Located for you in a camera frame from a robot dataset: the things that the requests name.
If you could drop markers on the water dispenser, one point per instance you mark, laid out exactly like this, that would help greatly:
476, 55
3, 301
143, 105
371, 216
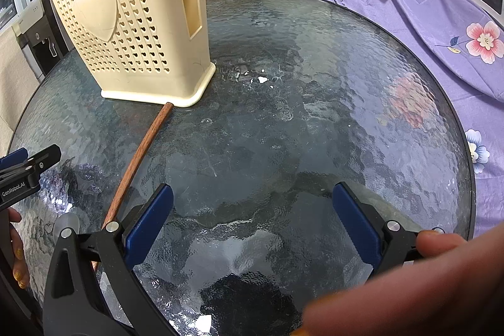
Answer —
43, 40

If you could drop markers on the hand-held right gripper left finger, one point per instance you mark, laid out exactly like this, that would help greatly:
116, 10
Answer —
151, 222

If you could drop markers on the beige cloth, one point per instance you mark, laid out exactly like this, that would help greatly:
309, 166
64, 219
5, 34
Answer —
15, 96

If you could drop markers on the cream plastic utensil holder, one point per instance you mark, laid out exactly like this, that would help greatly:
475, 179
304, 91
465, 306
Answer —
138, 37

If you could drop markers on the person's right hand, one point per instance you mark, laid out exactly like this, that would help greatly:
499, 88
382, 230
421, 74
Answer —
413, 300

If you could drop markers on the purple floral cloth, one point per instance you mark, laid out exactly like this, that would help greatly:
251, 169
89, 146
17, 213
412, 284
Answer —
433, 29

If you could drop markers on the person's left hand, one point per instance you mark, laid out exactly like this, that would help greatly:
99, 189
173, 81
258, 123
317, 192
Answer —
19, 257

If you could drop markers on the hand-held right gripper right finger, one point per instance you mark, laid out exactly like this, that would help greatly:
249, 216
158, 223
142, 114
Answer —
356, 218

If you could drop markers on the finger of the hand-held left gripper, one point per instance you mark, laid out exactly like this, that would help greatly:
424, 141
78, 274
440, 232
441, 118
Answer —
13, 159
43, 161

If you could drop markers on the translucent white utensil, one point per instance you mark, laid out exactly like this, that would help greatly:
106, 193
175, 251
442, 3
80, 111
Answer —
67, 221

